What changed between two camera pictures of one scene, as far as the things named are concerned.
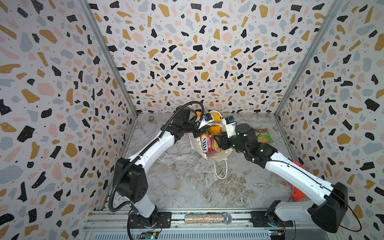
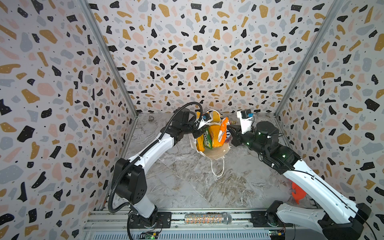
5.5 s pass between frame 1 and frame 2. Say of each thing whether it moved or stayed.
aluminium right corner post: stayed
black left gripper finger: stayed
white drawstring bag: moved
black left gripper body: stayed
